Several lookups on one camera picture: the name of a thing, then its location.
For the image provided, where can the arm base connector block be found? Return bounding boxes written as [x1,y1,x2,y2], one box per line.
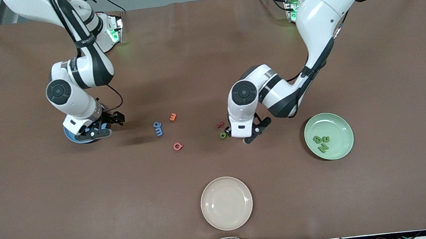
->
[105,13,125,44]
[284,0,302,23]

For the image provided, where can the blue plate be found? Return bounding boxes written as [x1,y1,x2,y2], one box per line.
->
[63,120,115,146]

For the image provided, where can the cream white plate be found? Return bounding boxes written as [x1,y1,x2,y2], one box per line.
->
[198,174,256,233]

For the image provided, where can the light green plate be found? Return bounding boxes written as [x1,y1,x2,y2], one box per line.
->
[302,110,356,163]

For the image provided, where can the brown table cover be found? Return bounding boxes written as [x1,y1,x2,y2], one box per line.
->
[0,0,426,239]

